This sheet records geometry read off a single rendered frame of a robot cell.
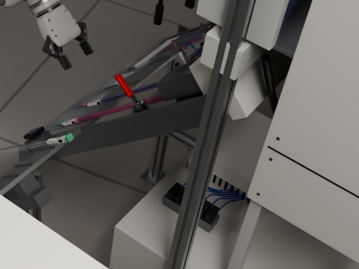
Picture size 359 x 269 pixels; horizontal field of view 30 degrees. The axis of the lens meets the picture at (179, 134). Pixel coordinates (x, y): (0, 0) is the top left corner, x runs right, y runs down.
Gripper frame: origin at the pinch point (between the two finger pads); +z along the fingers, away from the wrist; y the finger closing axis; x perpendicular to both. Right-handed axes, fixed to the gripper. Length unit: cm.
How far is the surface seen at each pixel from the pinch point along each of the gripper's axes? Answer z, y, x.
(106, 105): 14.7, 3.1, 3.8
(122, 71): 12.8, -22.1, -11.9
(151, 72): 14.9, -15.3, 7.0
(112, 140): 18.7, 20.9, 21.6
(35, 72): 7, -67, -119
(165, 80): 10.0, 16.8, 44.2
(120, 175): 58, -42, -70
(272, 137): 27, 21, 67
